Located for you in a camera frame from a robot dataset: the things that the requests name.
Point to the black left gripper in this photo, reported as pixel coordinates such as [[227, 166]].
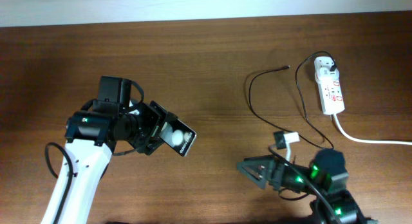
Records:
[[144, 143]]

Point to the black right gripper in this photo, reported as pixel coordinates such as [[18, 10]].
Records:
[[276, 172]]

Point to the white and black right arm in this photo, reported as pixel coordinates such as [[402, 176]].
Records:
[[325, 178]]

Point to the white USB charger plug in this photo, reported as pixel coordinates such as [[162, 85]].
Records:
[[325, 69]]

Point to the white power strip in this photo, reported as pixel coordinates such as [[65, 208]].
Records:
[[331, 97]]

